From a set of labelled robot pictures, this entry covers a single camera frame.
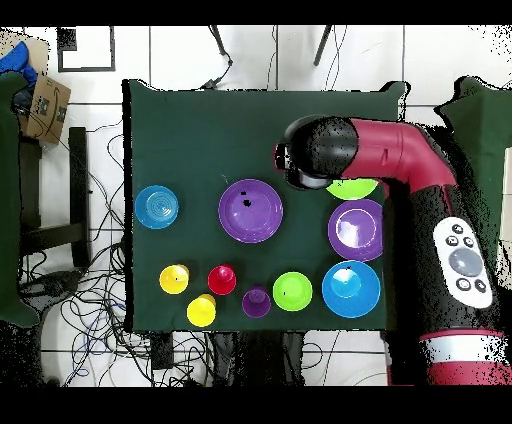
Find purple bowl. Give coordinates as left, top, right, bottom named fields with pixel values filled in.
left=217, top=178, right=284, bottom=244
left=327, top=198, right=385, bottom=263

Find large green bowl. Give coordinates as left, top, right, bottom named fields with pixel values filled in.
left=325, top=178, right=379, bottom=201

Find dark green tablecloth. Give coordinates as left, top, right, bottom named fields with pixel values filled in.
left=121, top=78, right=410, bottom=334

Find black tripod leg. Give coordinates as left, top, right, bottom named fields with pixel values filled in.
left=208, top=25, right=234, bottom=67
left=312, top=25, right=334, bottom=67

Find small blue bowl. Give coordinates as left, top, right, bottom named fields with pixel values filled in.
left=134, top=184, right=180, bottom=230

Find red cup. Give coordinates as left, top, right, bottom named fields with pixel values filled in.
left=206, top=263, right=238, bottom=297

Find small green bowl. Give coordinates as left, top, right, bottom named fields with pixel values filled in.
left=272, top=271, right=314, bottom=313

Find purple cup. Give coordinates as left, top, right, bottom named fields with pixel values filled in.
left=241, top=285, right=272, bottom=320

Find large blue bowl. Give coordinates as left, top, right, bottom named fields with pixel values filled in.
left=321, top=260, right=382, bottom=320

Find yellow cup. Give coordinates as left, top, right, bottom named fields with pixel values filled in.
left=158, top=263, right=191, bottom=296
left=186, top=293, right=218, bottom=328

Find green-covered side table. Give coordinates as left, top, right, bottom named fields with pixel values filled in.
left=433, top=76, right=512, bottom=261
left=0, top=71, right=41, bottom=329

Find white foam blocks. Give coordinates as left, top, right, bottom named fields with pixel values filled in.
left=499, top=146, right=512, bottom=281

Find brown cardboard box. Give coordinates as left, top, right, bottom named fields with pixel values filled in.
left=17, top=73, right=72, bottom=146

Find blue fabric bag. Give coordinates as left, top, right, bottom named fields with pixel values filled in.
left=0, top=40, right=39, bottom=88

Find tangle of floor cables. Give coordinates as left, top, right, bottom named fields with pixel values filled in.
left=19, top=119, right=213, bottom=387

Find black square floor frame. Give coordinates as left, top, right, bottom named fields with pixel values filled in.
left=56, top=26, right=117, bottom=73

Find grey pedestal foot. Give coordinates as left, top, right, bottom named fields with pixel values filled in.
left=19, top=269, right=83, bottom=305

